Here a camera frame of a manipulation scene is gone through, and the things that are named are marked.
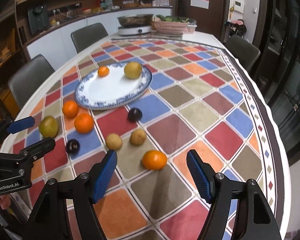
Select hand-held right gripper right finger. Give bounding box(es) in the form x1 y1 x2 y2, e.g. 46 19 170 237
186 149 283 240

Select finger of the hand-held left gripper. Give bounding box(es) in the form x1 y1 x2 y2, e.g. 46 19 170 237
0 116 36 153
19 137 56 162

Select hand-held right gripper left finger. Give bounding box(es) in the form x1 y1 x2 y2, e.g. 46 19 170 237
22 149 118 240

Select yellow-green pear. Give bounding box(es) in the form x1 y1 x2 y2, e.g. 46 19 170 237
124 62 143 80
39 115 59 138

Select dark purple plum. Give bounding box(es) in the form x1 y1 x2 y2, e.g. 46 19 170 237
127 108 142 123
65 139 80 154

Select brown kiwi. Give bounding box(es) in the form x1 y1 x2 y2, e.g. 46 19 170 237
105 133 123 151
130 129 147 146

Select blue-rimmed white plate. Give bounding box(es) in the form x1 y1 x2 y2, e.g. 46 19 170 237
74 61 153 110

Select person's left hand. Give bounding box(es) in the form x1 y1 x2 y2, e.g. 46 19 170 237
0 194 12 210

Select grey dining chair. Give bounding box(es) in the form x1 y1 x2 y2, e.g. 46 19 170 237
225 34 261 74
70 23 109 54
8 54 56 110

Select colourful checked tablecloth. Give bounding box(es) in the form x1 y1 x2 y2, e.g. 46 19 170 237
9 37 280 240

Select glass display cabinet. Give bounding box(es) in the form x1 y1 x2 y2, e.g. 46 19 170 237
0 0 23 120

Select white lower cabinets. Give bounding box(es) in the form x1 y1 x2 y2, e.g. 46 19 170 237
26 7 173 63

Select black water dispenser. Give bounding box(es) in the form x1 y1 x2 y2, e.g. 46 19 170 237
27 5 50 35

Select glass sliding door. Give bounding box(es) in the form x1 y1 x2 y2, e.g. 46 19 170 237
262 0 300 155

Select white induction cooker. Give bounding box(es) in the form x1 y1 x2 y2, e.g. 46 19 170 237
118 24 153 36

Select white plastic basket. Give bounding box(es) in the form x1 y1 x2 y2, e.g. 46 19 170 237
184 21 198 34

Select pink plastic basket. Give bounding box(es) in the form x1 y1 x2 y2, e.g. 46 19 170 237
152 20 190 35

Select plush toy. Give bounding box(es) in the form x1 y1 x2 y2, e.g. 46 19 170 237
225 19 248 40

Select metal pot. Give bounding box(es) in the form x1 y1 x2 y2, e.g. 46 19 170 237
117 14 154 27

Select dark brown door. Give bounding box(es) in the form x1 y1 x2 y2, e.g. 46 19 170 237
172 0 228 39

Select green leafy vegetables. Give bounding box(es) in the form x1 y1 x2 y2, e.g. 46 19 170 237
155 14 190 23

